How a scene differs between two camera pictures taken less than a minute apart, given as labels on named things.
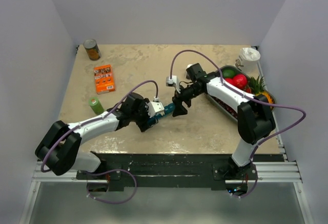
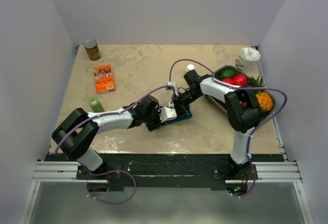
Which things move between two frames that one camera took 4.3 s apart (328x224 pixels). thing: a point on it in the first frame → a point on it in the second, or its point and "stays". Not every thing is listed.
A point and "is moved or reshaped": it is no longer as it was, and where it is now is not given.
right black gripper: (180, 110) stays
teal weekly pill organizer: (168, 110) is moved or reshaped
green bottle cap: (93, 101) stays
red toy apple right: (240, 81) stays
